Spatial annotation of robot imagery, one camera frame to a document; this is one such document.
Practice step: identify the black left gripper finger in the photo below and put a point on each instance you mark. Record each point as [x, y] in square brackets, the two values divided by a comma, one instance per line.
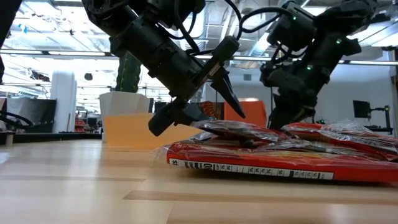
[196, 112]
[228, 93]

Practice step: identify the red popcorn bag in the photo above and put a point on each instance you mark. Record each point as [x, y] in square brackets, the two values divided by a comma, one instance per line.
[342, 133]
[236, 129]
[248, 158]

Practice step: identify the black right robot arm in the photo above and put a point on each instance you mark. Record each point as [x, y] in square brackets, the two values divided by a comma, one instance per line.
[329, 49]

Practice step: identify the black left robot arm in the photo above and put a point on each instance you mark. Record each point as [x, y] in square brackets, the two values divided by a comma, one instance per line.
[140, 34]

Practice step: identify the deep orange basket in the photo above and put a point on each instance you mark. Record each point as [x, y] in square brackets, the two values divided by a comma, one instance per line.
[248, 113]

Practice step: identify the green cactus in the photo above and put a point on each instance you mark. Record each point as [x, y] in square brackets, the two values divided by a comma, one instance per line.
[129, 73]

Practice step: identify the light orange basket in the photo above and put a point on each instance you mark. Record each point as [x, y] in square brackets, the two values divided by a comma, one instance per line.
[130, 130]

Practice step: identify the white planter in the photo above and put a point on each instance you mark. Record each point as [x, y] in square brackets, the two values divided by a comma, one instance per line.
[124, 104]

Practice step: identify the black monitor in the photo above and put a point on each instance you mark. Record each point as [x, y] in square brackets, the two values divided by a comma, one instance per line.
[361, 109]

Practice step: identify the black desk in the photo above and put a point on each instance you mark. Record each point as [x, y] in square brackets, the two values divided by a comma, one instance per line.
[377, 128]

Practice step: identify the black round fixture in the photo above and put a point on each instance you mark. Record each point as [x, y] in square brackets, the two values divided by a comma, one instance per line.
[88, 76]

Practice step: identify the red chair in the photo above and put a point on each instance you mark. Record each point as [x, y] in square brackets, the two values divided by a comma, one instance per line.
[80, 126]

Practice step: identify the white pillar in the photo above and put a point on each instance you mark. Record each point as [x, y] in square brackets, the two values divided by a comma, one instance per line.
[63, 99]

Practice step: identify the black counter ledge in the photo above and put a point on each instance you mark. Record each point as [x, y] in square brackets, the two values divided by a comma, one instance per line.
[46, 137]

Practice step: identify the black partition panel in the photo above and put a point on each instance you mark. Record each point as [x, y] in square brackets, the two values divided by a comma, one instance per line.
[40, 113]

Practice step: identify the grey wall vent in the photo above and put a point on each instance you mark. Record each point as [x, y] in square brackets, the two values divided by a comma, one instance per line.
[247, 77]

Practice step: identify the grey horizontal rail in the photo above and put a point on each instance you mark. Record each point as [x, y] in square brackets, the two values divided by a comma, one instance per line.
[367, 63]

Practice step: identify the black frame post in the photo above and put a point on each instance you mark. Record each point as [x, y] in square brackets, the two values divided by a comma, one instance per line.
[7, 15]

